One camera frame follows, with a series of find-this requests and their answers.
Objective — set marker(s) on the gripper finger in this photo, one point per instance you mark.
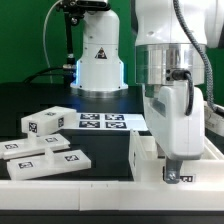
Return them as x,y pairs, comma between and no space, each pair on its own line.
172,171

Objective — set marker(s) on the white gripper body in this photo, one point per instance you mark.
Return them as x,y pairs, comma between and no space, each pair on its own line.
181,137

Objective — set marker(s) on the white cabinet body box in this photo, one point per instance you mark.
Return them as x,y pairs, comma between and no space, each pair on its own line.
148,164

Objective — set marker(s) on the white door panel with knob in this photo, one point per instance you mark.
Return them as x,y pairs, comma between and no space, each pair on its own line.
48,164

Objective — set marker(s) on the white base tag sheet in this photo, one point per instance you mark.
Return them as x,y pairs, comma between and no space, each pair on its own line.
108,121

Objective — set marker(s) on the white block with tags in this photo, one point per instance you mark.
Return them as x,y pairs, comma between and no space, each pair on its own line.
48,121

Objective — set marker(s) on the white front obstacle rail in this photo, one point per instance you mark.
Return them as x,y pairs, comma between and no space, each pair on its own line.
115,195

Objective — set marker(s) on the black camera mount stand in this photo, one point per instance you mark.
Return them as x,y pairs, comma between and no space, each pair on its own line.
74,11

